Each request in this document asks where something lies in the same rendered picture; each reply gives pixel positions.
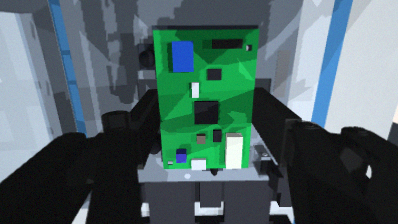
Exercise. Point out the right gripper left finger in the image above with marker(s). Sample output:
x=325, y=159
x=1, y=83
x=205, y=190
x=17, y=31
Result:
x=36, y=192

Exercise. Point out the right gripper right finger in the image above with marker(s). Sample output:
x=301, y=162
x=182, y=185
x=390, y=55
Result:
x=322, y=190

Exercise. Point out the green circuit board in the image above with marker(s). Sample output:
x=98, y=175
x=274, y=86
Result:
x=205, y=83

